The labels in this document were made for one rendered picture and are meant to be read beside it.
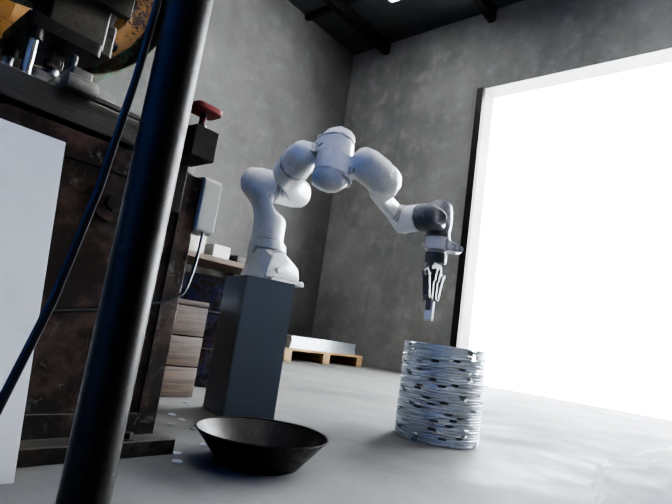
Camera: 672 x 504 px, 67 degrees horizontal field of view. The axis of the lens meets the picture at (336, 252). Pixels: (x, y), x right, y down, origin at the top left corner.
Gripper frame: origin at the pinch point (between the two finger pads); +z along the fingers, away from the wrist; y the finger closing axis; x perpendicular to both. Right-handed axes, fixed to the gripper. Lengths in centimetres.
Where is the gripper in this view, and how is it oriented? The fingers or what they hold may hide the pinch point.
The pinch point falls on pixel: (429, 310)
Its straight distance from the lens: 177.8
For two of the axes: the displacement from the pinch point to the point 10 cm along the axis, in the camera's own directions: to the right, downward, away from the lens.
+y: -6.3, -2.2, -7.5
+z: -1.5, 9.7, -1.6
